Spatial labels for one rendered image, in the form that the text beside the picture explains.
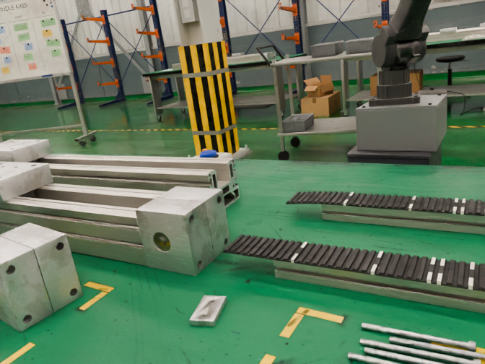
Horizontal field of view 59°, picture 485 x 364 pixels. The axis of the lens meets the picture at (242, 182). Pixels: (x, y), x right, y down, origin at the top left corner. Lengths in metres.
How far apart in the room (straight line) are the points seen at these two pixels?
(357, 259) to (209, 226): 0.22
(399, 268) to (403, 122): 0.61
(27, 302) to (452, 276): 0.50
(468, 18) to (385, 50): 7.09
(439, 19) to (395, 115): 7.13
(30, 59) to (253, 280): 6.09
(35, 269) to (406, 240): 0.51
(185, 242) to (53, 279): 0.18
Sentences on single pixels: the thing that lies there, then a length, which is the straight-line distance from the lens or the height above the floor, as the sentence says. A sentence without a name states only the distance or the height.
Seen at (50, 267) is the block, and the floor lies 0.84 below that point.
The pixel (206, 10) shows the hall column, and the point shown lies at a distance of 4.04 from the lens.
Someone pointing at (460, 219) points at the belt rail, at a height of 0.80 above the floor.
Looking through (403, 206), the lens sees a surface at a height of 0.81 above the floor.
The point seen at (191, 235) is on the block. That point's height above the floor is 0.84.
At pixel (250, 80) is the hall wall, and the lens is 9.47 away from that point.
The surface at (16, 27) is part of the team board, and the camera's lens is 6.60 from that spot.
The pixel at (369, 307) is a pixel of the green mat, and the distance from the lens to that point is 0.53.
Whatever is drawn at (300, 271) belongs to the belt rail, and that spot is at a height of 0.79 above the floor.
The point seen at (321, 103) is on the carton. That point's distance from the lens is 5.74.
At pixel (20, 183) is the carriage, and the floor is 0.89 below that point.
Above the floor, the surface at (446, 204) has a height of 0.81.
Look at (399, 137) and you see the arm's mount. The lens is 1.10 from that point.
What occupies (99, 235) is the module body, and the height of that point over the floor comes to 0.82.
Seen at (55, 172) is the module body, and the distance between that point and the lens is 1.08.
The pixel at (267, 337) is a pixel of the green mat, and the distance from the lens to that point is 0.49.
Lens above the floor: 1.09
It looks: 18 degrees down
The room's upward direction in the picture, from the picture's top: 8 degrees counter-clockwise
